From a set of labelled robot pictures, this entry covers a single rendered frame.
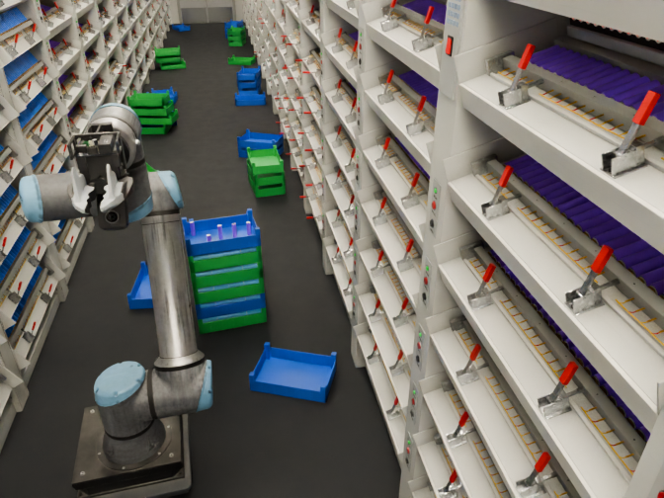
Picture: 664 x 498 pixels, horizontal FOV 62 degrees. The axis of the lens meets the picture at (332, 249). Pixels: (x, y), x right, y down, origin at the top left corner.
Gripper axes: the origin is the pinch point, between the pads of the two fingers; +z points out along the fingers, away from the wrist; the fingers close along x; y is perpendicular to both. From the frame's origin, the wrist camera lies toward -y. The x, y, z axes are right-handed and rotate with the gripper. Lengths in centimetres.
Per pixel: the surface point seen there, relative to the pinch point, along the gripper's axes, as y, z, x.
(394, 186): -26, -56, 65
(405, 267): -45, -43, 65
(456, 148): -2, -16, 63
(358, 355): -113, -88, 65
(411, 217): -27, -38, 63
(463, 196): -9, -9, 62
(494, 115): 9, -1, 61
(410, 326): -64, -42, 67
